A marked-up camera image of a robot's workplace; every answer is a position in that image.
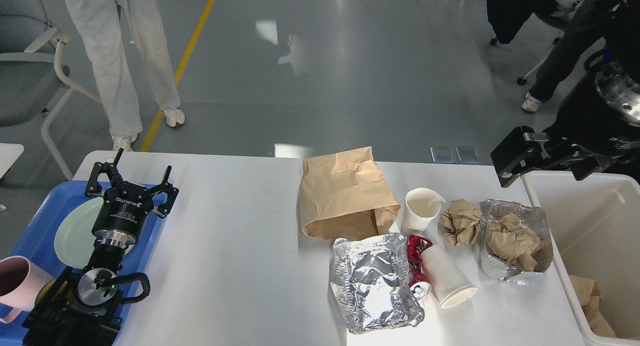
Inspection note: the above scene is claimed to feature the green plate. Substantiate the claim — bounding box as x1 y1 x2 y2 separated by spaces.
54 197 125 269

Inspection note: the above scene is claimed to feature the right metal floor plate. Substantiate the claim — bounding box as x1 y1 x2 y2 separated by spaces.
455 147 480 165

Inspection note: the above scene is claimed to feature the person in light trousers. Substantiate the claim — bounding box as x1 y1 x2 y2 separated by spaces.
65 0 186 152

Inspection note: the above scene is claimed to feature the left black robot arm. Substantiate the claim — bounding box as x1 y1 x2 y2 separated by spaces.
22 148 179 346

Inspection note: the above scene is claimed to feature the chair with black jacket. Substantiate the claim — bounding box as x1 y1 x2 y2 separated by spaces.
484 0 593 85

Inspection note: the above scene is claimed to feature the white plastic bin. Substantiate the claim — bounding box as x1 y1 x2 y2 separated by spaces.
522 171 640 346

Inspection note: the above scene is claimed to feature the lying white paper cup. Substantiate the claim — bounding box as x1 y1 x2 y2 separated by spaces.
420 245 478 309

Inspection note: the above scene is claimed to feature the crumpled brown paper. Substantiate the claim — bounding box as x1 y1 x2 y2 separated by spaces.
439 199 483 246

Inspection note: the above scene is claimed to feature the red crumpled wrapper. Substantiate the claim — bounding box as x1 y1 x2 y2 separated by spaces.
407 234 434 288

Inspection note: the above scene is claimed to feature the brown paper bag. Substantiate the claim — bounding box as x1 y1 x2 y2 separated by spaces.
298 147 402 241

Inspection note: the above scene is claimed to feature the brown paper in bin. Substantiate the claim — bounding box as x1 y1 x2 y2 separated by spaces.
569 275 617 338

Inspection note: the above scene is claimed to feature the left metal floor plate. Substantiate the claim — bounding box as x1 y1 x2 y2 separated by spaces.
430 147 456 164

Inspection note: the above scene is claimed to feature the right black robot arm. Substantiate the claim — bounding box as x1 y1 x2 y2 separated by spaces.
490 0 640 188

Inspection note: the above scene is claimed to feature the blue plastic tray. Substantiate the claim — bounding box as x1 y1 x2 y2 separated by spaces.
0 180 165 346

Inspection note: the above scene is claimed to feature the brown paper in plastic bag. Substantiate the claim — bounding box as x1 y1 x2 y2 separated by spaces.
486 213 543 272

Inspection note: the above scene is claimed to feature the blue-grey HOME mug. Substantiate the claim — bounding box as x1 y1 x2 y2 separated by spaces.
35 278 69 307

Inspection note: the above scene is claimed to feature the pink ribbed mug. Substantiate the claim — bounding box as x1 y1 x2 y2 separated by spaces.
0 255 55 324

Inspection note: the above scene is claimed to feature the grey office chair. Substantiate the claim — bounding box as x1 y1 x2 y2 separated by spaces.
0 0 99 180

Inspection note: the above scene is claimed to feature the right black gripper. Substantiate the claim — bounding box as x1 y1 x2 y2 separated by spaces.
490 61 640 188

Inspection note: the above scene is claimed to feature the upright white paper cup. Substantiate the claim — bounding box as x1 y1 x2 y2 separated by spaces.
400 188 447 234

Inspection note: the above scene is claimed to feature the white side table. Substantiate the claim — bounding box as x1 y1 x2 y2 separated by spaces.
0 143 25 179

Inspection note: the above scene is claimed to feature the metal floor plate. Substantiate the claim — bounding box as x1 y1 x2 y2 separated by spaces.
455 147 480 165
430 147 456 164

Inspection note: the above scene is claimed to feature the aluminium foil tray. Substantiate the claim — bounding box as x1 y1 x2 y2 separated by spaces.
329 233 425 335

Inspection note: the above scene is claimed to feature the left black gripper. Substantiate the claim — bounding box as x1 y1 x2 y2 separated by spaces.
84 148 180 247

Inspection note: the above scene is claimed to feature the person in dark trousers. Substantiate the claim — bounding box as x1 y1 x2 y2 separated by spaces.
521 0 622 113

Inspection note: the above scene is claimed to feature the clear plastic bag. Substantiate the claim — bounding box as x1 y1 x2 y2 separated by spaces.
478 199 554 285

